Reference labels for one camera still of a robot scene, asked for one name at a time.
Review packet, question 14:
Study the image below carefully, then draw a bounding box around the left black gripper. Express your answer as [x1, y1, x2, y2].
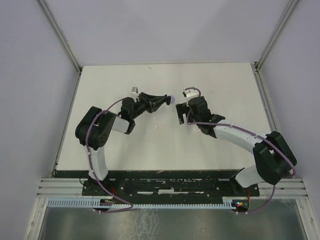
[131, 91, 167, 120]

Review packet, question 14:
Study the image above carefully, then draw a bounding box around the purple earbud charging case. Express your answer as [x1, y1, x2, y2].
[169, 95, 175, 104]

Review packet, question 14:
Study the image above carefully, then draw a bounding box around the black round charging case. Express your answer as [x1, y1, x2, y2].
[166, 95, 172, 105]

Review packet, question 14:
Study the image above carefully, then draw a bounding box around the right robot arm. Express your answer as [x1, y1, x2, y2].
[175, 96, 297, 196]

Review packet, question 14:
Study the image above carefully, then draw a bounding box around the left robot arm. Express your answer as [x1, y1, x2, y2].
[75, 92, 173, 195]

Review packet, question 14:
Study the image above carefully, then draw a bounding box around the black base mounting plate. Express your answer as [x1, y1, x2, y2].
[81, 170, 261, 201]

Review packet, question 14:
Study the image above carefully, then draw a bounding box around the right controller board with LEDs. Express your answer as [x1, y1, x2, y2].
[234, 200, 250, 212]

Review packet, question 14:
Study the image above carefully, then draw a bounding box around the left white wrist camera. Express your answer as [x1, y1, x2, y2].
[130, 86, 139, 96]

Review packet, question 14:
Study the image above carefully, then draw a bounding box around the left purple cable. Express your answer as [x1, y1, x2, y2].
[84, 97, 135, 215]

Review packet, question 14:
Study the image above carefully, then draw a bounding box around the left aluminium frame post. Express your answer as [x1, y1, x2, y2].
[36, 0, 82, 73]

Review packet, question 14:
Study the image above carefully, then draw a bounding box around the aluminium frame post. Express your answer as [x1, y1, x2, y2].
[254, 0, 300, 73]
[36, 0, 82, 73]

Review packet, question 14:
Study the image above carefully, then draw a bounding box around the aluminium front rail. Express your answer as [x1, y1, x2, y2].
[36, 178, 308, 200]

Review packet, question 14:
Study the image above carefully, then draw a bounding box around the white slotted cable duct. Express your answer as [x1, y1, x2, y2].
[46, 197, 235, 210]

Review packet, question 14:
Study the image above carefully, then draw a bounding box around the right aluminium frame post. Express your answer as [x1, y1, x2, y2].
[254, 0, 300, 73]

